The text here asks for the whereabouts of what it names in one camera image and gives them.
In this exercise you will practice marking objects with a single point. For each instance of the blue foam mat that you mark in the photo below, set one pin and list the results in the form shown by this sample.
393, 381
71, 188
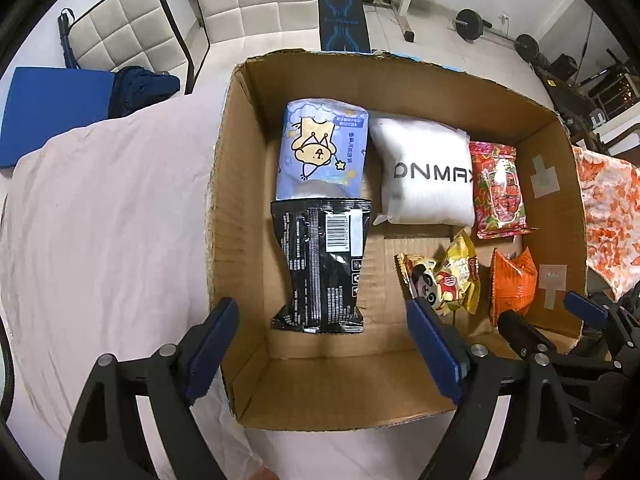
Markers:
55, 110

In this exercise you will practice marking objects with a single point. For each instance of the orange floral towel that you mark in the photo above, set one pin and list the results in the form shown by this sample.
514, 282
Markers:
615, 200

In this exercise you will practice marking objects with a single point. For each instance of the light grey bed sheet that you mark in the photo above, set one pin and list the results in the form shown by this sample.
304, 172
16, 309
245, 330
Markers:
100, 260

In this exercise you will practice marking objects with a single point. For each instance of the yellow snack packet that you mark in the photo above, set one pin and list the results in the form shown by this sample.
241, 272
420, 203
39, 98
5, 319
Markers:
450, 275

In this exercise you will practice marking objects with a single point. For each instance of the black snack packet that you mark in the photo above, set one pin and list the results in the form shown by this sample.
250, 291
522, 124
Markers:
320, 270

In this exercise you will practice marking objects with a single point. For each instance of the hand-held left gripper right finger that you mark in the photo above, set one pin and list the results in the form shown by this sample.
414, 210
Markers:
435, 350

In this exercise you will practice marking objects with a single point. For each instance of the blue cartoon tissue packet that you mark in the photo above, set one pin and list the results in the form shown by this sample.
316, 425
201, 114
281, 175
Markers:
320, 145

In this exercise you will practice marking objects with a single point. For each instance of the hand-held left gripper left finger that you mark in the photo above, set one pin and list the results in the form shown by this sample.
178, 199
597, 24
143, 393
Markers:
215, 350

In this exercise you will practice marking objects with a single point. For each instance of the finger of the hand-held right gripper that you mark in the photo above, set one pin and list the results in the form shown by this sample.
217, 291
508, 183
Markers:
582, 305
520, 332

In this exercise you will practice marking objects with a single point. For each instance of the short barbell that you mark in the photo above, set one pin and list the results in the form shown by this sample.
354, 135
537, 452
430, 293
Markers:
470, 22

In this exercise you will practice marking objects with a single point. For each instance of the white barbell rack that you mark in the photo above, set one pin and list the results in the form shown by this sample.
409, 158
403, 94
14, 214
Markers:
405, 0

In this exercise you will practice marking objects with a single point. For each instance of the white soft packet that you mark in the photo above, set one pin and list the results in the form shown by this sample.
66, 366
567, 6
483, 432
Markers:
425, 180

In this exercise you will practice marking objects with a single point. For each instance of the red snack packet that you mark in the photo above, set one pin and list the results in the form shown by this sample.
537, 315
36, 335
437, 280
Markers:
500, 195

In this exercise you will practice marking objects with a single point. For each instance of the cardboard box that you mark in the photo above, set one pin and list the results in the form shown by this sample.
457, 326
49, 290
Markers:
325, 385

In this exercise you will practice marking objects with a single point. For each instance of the dark blue cloth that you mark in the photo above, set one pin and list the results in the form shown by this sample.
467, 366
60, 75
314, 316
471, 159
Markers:
140, 90

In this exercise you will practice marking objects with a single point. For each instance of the white quilted chair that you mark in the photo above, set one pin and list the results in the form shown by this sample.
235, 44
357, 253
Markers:
125, 35
260, 0

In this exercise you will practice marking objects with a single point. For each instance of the orange snack packet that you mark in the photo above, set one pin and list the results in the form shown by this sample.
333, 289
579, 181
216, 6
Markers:
512, 285

